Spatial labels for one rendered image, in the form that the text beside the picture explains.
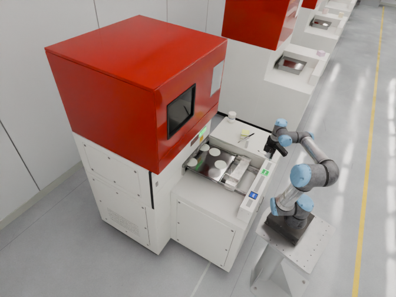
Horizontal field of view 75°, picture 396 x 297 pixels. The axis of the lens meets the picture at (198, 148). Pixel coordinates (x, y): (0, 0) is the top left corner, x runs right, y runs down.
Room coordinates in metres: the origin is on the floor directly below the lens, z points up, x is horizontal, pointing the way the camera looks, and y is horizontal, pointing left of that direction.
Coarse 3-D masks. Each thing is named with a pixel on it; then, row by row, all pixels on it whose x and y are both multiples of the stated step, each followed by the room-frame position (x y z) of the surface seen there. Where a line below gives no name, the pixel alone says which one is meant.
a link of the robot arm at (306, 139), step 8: (304, 136) 1.25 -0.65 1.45; (312, 136) 1.27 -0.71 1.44; (304, 144) 1.19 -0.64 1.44; (312, 144) 1.15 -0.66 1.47; (312, 152) 1.09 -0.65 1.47; (320, 152) 1.07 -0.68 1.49; (312, 160) 1.06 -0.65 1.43; (320, 160) 1.01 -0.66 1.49; (328, 160) 0.98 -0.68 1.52; (328, 168) 0.90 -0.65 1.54; (336, 168) 0.92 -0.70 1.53; (336, 176) 0.87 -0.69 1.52; (328, 184) 0.85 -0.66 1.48
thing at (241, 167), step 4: (240, 160) 1.56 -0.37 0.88; (240, 164) 1.51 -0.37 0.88; (244, 164) 1.52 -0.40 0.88; (248, 164) 1.52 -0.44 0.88; (236, 168) 1.47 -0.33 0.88; (240, 168) 1.47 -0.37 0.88; (244, 168) 1.48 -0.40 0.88; (236, 172) 1.42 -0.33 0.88; (240, 172) 1.43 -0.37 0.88; (244, 172) 1.43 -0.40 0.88; (240, 176) 1.38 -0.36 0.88; (232, 180) 1.33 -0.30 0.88; (236, 184) 1.29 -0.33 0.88; (228, 188) 1.26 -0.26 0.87
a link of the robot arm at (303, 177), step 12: (300, 168) 0.89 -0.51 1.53; (312, 168) 0.89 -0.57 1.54; (324, 168) 0.90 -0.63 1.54; (300, 180) 0.84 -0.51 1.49; (312, 180) 0.84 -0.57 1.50; (324, 180) 0.85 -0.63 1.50; (288, 192) 0.92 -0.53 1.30; (300, 192) 0.88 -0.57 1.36; (276, 204) 0.96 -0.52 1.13; (288, 204) 0.92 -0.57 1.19
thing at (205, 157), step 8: (208, 144) 1.70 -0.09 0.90; (200, 152) 1.60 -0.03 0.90; (208, 152) 1.60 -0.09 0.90; (224, 152) 1.62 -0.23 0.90; (200, 160) 1.50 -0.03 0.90; (208, 160) 1.51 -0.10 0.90; (216, 160) 1.51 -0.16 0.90; (224, 160) 1.52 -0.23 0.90; (232, 160) 1.53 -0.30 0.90; (192, 168) 1.40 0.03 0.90; (200, 168) 1.41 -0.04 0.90; (208, 168) 1.42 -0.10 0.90; (216, 168) 1.43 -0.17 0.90; (208, 176) 1.33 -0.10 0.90; (216, 176) 1.34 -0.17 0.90
